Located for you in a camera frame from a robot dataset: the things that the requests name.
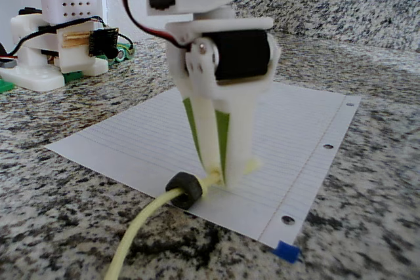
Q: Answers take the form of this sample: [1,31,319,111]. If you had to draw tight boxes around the blue tape piece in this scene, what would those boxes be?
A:
[270,239,303,264]

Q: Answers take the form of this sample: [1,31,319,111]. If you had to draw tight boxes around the green base clamp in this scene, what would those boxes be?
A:
[61,70,83,83]
[0,78,16,93]

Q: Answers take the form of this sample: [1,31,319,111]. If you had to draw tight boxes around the green round connectors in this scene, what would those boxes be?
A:
[110,42,136,64]

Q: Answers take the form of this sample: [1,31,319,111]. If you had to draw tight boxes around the red black servo cable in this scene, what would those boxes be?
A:
[120,0,198,52]

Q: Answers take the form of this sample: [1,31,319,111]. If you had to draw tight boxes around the black ring bead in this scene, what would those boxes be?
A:
[165,171,204,210]

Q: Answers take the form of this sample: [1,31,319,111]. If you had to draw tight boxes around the red white wire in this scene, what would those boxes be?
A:
[0,54,18,68]

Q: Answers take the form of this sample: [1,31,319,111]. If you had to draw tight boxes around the lined paper sheet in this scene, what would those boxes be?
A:
[45,78,362,249]

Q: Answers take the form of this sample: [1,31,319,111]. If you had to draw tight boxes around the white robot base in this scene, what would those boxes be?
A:
[0,7,110,93]

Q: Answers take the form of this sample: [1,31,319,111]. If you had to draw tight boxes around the yellow knotted rope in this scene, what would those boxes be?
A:
[103,157,263,280]

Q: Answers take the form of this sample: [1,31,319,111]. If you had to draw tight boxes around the black base cable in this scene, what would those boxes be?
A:
[0,14,135,62]

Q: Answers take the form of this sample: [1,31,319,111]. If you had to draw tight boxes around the black controller board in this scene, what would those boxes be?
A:
[88,26,119,58]

